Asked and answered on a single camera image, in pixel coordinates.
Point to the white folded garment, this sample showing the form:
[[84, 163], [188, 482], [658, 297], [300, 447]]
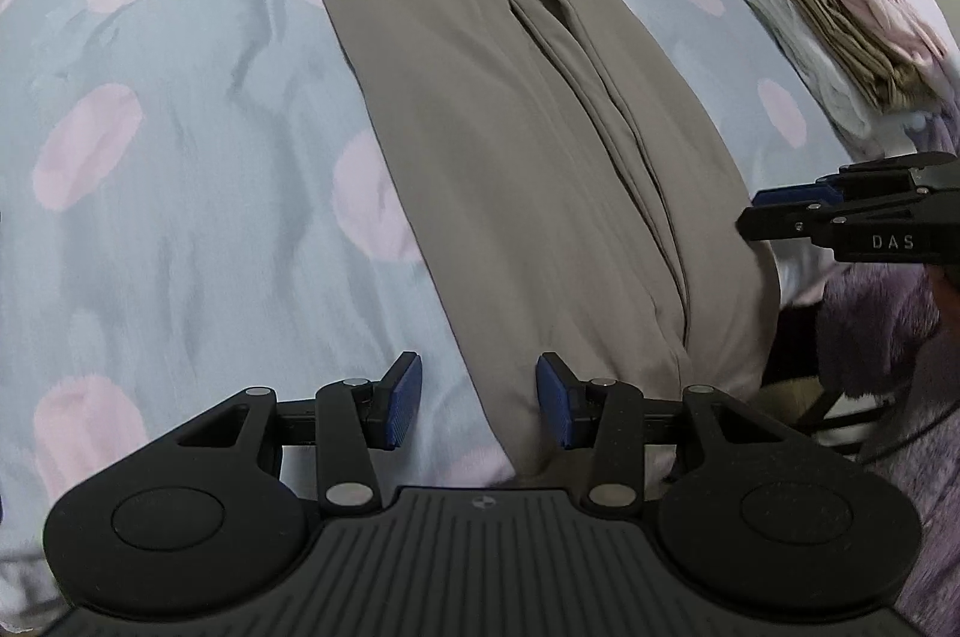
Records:
[[795, 52]]

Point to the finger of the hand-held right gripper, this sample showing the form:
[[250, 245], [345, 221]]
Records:
[[787, 198], [772, 224]]

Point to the olive striped folded garment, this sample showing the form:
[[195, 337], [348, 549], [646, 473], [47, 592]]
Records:
[[832, 22]]

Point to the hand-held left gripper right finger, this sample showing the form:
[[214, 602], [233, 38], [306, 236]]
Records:
[[551, 404]]

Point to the bed with polka dot sheet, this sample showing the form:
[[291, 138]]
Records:
[[187, 157]]

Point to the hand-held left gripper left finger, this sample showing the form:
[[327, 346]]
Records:
[[405, 404]]

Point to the taupe garment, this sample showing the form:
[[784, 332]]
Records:
[[487, 157]]

